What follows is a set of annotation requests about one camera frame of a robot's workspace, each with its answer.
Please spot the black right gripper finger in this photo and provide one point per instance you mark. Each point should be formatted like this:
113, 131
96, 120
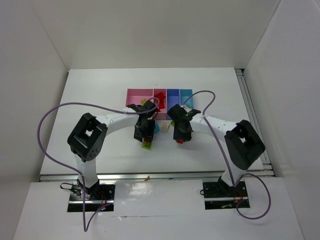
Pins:
177, 136
187, 135

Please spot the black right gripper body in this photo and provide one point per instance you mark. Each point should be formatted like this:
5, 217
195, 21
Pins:
182, 136

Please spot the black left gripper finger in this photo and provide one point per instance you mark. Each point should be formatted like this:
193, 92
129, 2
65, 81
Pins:
150, 132
139, 134

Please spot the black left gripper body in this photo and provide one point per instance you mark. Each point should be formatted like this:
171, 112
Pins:
144, 136

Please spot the teal lego brick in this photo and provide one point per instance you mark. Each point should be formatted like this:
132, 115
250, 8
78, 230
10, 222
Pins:
156, 128

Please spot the small green lego brick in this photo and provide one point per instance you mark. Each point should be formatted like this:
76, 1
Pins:
146, 145

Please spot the beige lego brick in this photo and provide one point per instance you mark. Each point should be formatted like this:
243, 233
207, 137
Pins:
165, 127

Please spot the long red lego brick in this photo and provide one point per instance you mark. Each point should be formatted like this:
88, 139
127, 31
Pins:
161, 105

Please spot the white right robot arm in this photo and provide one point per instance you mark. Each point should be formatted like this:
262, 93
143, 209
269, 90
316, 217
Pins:
239, 142

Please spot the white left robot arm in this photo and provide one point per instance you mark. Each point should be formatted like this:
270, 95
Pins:
87, 138

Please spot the small pink container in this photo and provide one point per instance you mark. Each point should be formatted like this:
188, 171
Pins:
163, 114

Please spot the large pink container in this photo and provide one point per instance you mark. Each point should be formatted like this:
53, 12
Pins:
136, 95

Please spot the light blue container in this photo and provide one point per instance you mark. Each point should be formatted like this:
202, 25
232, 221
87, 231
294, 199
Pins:
186, 97

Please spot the dark blue container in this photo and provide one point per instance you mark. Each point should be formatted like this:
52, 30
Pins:
173, 98

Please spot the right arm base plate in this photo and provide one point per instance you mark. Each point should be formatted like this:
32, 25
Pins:
216, 199

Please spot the aluminium side rail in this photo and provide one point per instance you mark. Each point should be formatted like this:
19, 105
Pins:
265, 160

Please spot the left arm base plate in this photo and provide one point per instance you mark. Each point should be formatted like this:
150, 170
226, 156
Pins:
102, 197

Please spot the aluminium front rail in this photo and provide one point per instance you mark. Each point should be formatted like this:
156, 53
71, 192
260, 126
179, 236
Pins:
138, 176

